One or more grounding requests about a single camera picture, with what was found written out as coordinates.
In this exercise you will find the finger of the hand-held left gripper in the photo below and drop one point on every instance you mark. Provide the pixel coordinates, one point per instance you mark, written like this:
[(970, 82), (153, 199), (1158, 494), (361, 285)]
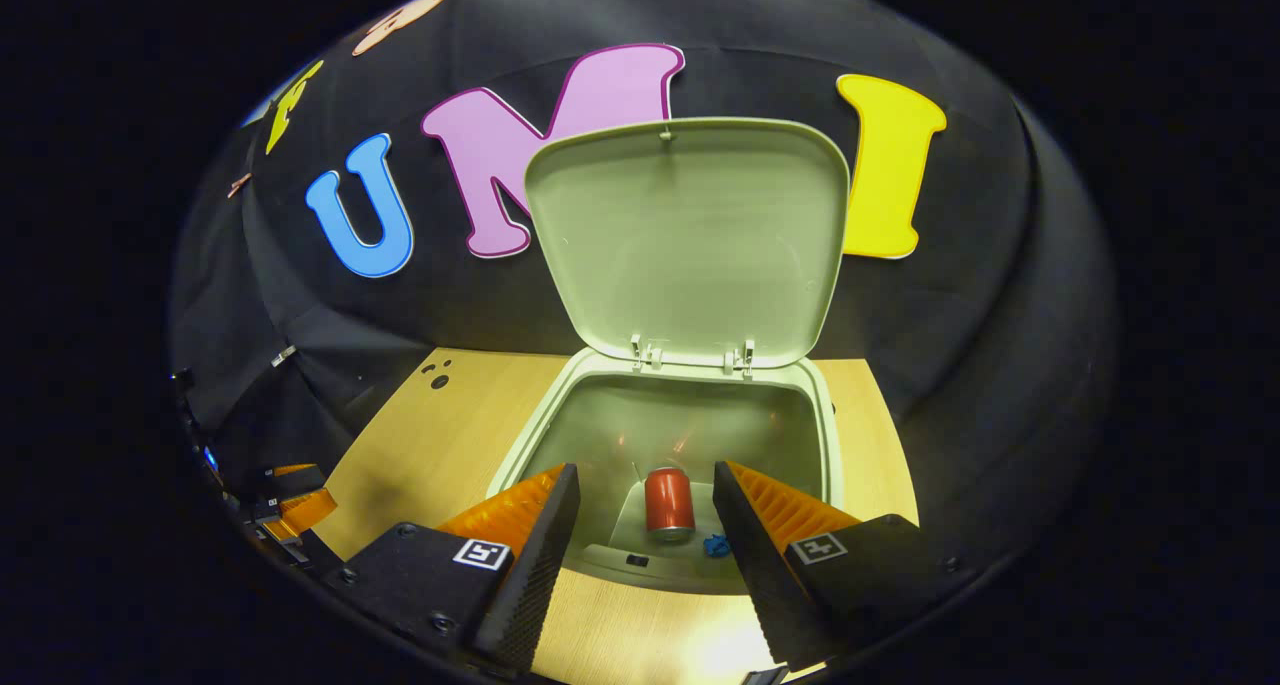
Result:
[(305, 513), (295, 480)]

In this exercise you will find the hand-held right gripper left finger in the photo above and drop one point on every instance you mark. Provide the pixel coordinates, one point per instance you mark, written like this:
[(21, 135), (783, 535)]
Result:
[(535, 565)]

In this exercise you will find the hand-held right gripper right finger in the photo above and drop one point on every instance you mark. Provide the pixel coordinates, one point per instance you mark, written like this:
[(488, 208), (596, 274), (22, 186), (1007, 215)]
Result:
[(760, 565)]

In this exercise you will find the blue paper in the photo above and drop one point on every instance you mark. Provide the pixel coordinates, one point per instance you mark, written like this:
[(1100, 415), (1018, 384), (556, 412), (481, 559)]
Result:
[(716, 545)]

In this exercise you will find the red pop can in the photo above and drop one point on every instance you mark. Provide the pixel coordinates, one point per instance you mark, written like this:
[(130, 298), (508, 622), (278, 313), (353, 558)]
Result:
[(669, 500)]

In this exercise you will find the green desktop garbage bin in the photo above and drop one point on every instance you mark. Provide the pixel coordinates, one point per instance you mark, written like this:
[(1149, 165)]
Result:
[(690, 245)]

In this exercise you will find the wooden desktop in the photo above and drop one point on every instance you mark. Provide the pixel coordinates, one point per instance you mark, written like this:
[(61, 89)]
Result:
[(450, 435)]

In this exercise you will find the white cloth clip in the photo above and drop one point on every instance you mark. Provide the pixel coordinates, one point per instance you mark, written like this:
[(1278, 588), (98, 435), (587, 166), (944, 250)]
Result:
[(283, 355)]

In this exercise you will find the black backdrop cloth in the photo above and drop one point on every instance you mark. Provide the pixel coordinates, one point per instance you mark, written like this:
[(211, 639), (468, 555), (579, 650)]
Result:
[(980, 315)]

